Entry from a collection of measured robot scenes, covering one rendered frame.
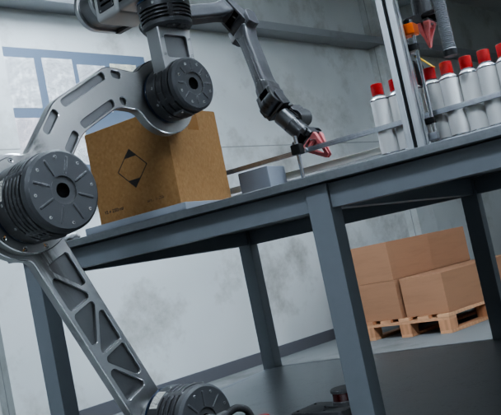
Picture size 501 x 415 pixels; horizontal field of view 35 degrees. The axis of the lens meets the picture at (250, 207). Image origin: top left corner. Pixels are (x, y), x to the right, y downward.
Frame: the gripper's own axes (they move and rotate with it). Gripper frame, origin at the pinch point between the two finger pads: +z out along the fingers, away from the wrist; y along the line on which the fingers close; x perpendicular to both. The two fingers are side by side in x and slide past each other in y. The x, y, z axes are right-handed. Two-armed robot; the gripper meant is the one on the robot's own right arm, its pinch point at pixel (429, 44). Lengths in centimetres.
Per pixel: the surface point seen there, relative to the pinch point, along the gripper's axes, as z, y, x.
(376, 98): 14.5, 11.4, 22.0
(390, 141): 27.0, 10.3, 21.9
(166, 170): 23, 59, 60
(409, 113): 22.7, -1.3, 35.1
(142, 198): 29, 69, 60
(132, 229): 37, 71, 65
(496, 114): 27.3, -19.4, 22.2
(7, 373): 84, 256, -42
